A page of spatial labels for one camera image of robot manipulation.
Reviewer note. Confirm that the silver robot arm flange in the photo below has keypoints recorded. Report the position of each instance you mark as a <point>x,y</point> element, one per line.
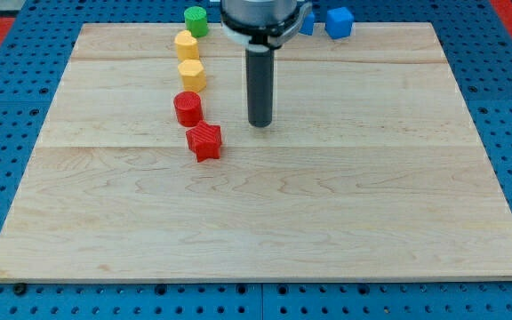
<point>262,25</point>

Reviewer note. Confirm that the blue block behind arm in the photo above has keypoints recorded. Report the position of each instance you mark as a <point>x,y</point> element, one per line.
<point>307,27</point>

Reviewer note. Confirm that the red star block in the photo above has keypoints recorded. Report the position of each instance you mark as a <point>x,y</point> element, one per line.
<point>204,140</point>

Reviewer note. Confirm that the red cylinder block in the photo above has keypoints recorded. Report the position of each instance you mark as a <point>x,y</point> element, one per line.
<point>188,108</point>

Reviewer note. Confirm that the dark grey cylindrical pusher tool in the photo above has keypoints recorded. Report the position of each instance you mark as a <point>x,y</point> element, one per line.
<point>259,87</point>

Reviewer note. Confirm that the yellow hexagon block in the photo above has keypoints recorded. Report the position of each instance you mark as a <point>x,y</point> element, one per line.
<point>192,75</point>

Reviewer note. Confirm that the light wooden board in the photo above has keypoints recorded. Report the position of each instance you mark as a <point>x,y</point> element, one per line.
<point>371,171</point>

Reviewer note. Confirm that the yellow heart block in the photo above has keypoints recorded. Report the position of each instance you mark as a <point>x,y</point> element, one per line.
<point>186,46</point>

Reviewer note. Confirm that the green cylinder block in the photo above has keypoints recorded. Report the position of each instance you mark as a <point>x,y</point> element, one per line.
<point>196,21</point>

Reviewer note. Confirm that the blue cube block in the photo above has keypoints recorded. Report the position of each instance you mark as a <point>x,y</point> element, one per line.
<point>339,22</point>

